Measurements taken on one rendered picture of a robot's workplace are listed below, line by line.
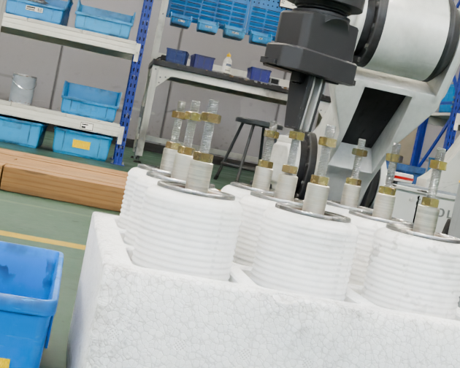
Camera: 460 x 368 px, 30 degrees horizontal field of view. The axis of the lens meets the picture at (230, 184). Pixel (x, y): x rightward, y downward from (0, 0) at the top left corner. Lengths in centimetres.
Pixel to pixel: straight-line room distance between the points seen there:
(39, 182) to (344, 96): 156
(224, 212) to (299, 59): 21
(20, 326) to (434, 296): 40
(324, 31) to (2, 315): 44
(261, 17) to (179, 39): 243
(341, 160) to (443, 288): 73
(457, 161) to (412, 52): 193
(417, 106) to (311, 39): 56
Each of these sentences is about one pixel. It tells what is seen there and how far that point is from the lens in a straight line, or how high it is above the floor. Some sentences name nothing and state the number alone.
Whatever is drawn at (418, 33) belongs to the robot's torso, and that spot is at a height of 53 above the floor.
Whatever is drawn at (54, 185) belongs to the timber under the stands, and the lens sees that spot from 280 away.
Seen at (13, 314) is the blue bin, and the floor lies 10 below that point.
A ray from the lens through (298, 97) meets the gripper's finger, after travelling 94.
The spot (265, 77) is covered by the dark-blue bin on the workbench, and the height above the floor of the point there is 81.
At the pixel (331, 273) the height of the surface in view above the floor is 20.
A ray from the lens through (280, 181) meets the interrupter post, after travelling 94.
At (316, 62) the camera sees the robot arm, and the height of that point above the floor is 41.
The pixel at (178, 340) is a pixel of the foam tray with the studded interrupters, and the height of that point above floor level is 13.
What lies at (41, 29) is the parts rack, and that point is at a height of 74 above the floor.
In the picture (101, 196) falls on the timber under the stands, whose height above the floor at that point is 4.
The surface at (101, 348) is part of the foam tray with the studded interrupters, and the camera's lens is 75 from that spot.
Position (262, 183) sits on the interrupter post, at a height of 26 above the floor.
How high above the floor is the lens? 31
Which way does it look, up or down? 3 degrees down
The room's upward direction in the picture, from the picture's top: 12 degrees clockwise
